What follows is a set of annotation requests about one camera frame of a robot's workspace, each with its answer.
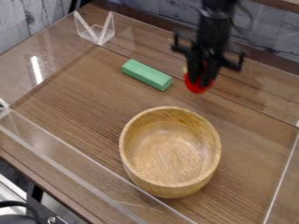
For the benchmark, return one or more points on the red plush strawberry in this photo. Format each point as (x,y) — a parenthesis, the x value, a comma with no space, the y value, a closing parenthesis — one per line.
(195,87)

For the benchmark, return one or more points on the clear acrylic tray enclosure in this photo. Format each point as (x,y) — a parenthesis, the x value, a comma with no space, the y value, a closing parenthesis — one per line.
(70,100)

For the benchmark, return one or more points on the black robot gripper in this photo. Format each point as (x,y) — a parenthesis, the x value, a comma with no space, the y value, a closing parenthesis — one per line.
(205,45)

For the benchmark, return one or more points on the green rectangular block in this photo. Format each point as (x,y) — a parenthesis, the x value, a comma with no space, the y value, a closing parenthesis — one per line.
(147,74)

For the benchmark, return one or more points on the black table leg bracket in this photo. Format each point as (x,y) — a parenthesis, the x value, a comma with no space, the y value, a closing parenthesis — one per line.
(47,216)

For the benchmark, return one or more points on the round wooden bowl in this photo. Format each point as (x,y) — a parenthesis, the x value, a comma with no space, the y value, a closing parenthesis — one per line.
(170,149)

